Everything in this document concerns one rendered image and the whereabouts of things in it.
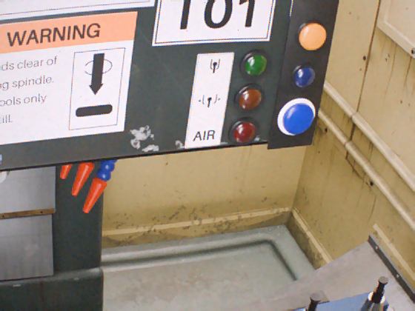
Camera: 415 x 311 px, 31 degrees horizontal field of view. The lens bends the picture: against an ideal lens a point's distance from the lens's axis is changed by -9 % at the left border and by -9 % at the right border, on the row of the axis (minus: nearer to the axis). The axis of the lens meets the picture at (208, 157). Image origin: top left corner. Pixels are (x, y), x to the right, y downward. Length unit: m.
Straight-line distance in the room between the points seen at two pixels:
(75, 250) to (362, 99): 0.77
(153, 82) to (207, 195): 1.51
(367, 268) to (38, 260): 0.78
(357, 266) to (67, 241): 0.70
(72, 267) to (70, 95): 1.07
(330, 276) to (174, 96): 1.28
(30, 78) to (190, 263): 1.61
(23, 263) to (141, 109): 0.97
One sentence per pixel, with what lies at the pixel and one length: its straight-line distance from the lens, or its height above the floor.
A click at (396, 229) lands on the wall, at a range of 1.83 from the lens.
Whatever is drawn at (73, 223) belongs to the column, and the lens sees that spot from 1.57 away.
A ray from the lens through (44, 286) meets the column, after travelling 1.65.
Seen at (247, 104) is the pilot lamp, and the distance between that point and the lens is 0.66.
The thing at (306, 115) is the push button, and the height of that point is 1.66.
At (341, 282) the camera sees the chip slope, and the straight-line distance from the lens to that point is 1.85.
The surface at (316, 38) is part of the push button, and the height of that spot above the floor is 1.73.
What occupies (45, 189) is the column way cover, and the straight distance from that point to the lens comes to 1.46.
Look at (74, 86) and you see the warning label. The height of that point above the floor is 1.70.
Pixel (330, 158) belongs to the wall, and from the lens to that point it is 2.06.
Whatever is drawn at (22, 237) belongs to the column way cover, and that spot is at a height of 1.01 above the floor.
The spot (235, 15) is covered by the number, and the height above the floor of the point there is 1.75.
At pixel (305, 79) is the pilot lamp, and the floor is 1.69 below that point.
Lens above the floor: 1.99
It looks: 33 degrees down
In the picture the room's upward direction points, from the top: 9 degrees clockwise
